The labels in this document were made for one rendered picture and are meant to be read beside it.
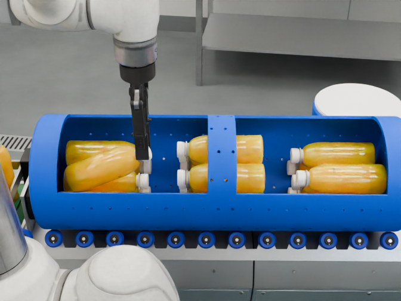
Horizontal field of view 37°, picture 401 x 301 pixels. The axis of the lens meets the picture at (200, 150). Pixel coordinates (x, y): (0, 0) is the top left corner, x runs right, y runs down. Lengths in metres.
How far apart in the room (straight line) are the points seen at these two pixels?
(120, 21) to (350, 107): 0.95
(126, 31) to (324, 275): 0.78
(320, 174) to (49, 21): 0.69
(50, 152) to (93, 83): 2.90
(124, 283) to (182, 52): 3.84
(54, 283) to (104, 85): 3.30
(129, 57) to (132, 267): 0.47
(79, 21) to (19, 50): 3.69
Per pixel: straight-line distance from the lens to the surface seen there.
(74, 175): 1.42
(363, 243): 1.53
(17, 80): 4.43
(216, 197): 1.35
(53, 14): 1.18
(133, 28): 1.19
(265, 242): 1.48
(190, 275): 1.53
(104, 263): 0.94
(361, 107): 1.93
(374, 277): 1.59
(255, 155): 1.42
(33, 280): 0.95
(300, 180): 1.42
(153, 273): 0.93
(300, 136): 1.60
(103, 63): 4.55
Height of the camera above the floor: 1.97
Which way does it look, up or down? 34 degrees down
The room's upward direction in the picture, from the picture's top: straight up
